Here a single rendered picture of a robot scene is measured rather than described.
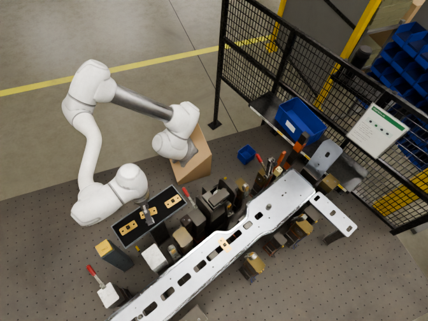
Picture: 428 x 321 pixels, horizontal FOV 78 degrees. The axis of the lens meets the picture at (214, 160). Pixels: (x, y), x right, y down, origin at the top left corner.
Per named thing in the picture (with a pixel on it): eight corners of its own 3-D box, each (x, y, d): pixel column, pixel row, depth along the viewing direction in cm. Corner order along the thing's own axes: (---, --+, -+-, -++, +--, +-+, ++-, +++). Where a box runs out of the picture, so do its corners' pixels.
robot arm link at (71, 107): (65, 128, 124) (76, 102, 120) (51, 109, 132) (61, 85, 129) (91, 132, 135) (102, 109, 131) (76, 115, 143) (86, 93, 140)
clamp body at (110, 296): (125, 310, 154) (106, 309, 122) (114, 292, 158) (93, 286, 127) (135, 301, 156) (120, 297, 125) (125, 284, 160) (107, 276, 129)
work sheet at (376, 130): (375, 160, 161) (410, 128, 134) (344, 135, 169) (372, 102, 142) (377, 158, 161) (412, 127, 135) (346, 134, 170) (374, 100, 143)
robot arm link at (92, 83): (180, 130, 186) (196, 104, 181) (192, 142, 176) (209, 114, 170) (63, 88, 130) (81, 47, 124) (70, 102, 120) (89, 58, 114)
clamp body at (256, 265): (249, 285, 163) (262, 278, 133) (237, 269, 168) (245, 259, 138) (257, 278, 166) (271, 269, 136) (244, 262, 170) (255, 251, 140)
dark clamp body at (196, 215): (197, 243, 175) (196, 227, 141) (186, 229, 179) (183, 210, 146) (206, 236, 177) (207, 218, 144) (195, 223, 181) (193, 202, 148)
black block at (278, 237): (272, 260, 172) (285, 250, 146) (262, 248, 175) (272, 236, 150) (278, 255, 173) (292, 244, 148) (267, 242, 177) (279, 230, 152)
